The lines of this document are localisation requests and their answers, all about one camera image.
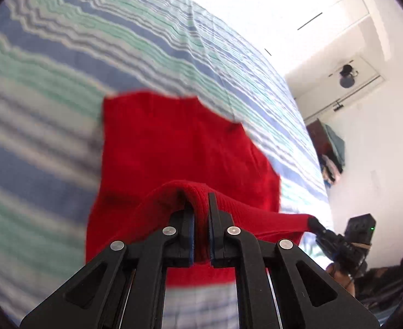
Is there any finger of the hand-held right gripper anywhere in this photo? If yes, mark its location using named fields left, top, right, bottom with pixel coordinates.
left=307, top=217, right=342, bottom=257

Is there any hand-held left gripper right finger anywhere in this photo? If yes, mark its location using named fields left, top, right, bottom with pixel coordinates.
left=207, top=192, right=381, bottom=329

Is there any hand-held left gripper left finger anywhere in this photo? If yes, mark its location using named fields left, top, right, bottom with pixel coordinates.
left=20, top=202, right=196, bottom=329

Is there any red sweater with rabbit print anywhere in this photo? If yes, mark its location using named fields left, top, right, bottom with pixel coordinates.
left=85, top=91, right=320, bottom=287

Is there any person's right forearm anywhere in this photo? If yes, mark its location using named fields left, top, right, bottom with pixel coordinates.
left=354, top=250, right=403, bottom=312

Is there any pile of mixed clothes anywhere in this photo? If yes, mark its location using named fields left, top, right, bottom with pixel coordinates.
left=319, top=154, right=343, bottom=190

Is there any person's right hand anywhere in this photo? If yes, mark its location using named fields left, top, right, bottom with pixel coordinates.
left=325, top=262, right=356, bottom=296

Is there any dark wooden cabinet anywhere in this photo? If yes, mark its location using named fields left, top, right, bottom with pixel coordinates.
left=306, top=118, right=346, bottom=175

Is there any white door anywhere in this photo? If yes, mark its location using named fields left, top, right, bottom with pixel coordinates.
left=285, top=55, right=383, bottom=122

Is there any black ceiling lamp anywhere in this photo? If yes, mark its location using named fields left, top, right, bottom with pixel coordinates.
left=338, top=64, right=358, bottom=89

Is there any blue green striped blanket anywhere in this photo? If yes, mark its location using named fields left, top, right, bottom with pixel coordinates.
left=0, top=0, right=334, bottom=329

